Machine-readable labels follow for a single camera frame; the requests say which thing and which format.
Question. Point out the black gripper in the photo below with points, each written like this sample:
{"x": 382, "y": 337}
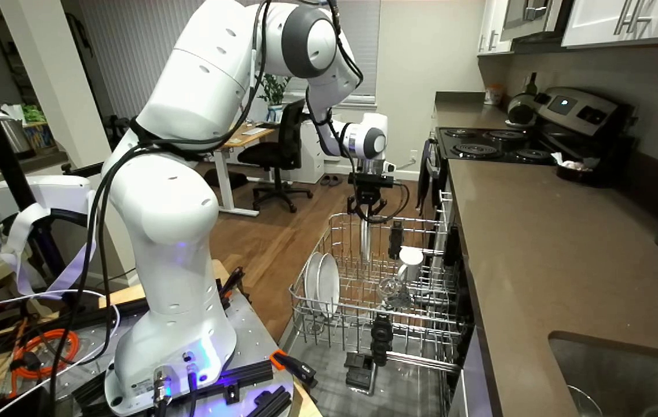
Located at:
{"x": 371, "y": 181}

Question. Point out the white ceramic mug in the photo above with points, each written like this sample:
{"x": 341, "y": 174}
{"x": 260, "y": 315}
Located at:
{"x": 410, "y": 262}

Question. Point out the dark tumbler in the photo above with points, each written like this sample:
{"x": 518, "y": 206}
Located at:
{"x": 396, "y": 241}

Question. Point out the white drawer unit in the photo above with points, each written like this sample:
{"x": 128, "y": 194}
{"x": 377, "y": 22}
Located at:
{"x": 312, "y": 159}

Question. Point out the steel kitchen sink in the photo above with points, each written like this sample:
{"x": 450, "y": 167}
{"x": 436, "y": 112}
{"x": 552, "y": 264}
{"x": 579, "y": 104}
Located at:
{"x": 622, "y": 379}

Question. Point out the black office chair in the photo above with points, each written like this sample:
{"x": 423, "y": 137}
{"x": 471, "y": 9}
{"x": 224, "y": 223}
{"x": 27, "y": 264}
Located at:
{"x": 278, "y": 152}

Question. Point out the dark bowl with paper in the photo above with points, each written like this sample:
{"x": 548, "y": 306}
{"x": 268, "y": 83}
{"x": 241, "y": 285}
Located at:
{"x": 575, "y": 167}

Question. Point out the stainless black stove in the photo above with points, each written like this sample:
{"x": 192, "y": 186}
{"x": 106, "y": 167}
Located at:
{"x": 516, "y": 142}

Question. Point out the black cutlery basket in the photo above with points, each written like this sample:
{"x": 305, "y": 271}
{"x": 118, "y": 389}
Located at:
{"x": 379, "y": 338}

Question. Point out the wooden board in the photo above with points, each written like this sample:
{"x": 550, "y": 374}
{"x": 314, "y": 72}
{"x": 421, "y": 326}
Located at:
{"x": 123, "y": 295}

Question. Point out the black clamp bar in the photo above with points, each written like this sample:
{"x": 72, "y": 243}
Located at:
{"x": 249, "y": 379}
{"x": 272, "y": 403}

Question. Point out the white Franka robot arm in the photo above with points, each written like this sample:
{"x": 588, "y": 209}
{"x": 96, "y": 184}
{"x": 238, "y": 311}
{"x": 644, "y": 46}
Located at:
{"x": 159, "y": 231}

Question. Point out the open dishwasher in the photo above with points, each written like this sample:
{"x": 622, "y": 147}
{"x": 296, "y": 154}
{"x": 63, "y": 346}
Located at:
{"x": 329, "y": 395}

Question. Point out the white narrow upper cabinet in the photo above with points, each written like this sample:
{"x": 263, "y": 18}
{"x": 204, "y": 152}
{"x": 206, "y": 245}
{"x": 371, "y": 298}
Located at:
{"x": 494, "y": 26}

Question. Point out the green potted plant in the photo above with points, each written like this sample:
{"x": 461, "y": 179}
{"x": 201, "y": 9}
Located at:
{"x": 274, "y": 91}

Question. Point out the white wooden desk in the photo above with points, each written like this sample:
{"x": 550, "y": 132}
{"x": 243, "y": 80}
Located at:
{"x": 225, "y": 181}

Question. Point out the clear drinking glass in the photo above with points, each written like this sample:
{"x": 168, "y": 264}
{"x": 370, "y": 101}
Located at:
{"x": 400, "y": 295}

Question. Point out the white control box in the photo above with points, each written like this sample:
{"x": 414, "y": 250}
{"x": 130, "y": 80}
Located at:
{"x": 52, "y": 194}

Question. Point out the orange black clamp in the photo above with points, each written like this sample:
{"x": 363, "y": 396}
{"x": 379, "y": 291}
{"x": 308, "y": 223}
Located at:
{"x": 296, "y": 367}

